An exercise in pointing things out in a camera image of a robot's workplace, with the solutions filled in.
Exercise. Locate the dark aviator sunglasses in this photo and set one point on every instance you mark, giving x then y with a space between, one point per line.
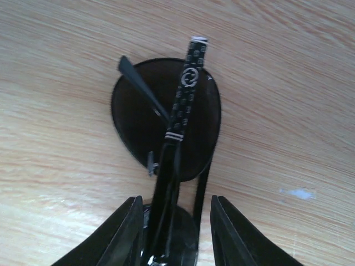
167 112

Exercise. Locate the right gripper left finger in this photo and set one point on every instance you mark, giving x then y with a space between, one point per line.
116 242

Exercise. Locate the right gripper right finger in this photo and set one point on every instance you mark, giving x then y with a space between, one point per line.
236 241

